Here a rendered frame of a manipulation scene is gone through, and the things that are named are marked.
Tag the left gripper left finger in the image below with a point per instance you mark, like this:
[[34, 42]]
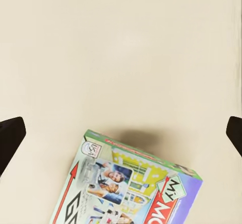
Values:
[[12, 133]]

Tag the bed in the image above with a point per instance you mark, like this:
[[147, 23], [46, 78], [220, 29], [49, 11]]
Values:
[[161, 76]]

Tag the board game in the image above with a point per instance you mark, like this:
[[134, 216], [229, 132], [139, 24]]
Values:
[[112, 183]]

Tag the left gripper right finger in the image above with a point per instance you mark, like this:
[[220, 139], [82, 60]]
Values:
[[234, 132]]

